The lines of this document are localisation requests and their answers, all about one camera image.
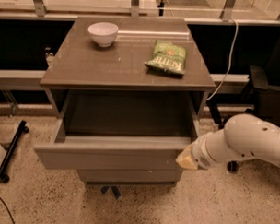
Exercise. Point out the green chip bag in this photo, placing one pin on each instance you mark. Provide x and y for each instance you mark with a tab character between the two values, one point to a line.
169	58

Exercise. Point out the yellow foam-padded gripper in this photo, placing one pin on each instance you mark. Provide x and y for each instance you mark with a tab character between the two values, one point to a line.
199	156

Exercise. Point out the black wheeled stand leg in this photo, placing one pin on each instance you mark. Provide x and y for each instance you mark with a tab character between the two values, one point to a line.
22	128

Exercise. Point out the white ceramic bowl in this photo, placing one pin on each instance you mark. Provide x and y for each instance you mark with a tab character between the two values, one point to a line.
103	33

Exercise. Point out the grey drawer cabinet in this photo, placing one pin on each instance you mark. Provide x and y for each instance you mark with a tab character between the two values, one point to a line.
80	64

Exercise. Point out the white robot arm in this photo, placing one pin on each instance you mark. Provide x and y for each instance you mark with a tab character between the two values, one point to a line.
244	137

